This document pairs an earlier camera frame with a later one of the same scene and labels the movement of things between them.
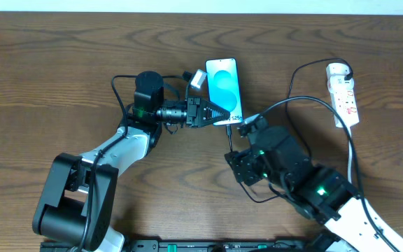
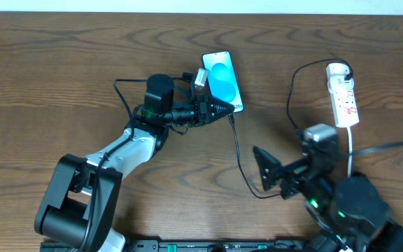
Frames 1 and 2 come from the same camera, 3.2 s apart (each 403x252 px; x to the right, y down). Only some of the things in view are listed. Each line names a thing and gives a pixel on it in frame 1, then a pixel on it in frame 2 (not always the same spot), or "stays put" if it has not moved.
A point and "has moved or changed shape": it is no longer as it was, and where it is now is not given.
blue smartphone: x=223 y=87 has moved or changed shape
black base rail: x=172 y=246 stays put
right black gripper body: x=243 y=165 to x=286 y=178
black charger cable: x=348 y=76 to x=232 y=122
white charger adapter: x=337 y=71 stays put
